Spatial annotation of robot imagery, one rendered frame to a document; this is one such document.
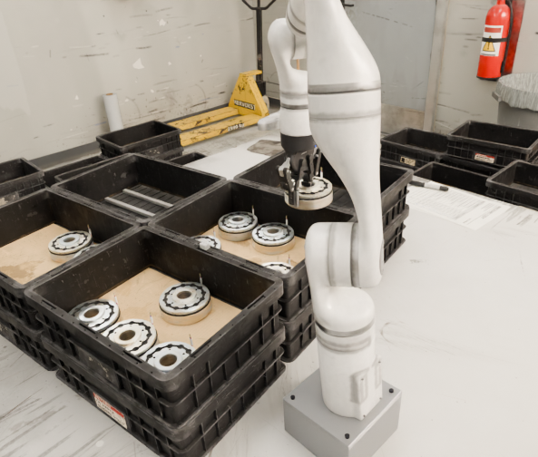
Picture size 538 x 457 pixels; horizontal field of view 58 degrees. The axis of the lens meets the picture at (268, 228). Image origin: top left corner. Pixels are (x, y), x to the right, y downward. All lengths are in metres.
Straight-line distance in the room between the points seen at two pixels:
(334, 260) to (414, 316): 0.57
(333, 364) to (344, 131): 0.36
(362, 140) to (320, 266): 0.18
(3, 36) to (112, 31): 0.85
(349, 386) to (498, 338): 0.48
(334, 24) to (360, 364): 0.48
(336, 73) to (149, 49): 4.16
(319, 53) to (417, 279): 0.83
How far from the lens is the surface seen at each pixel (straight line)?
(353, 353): 0.75
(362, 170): 0.62
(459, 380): 1.07
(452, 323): 1.20
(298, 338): 1.05
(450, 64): 4.10
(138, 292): 1.09
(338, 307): 0.72
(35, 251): 1.35
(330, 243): 0.66
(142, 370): 0.77
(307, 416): 0.86
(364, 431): 0.84
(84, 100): 4.48
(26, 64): 4.29
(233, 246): 1.20
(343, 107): 0.60
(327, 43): 0.61
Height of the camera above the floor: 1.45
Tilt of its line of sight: 30 degrees down
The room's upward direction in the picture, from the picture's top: 3 degrees counter-clockwise
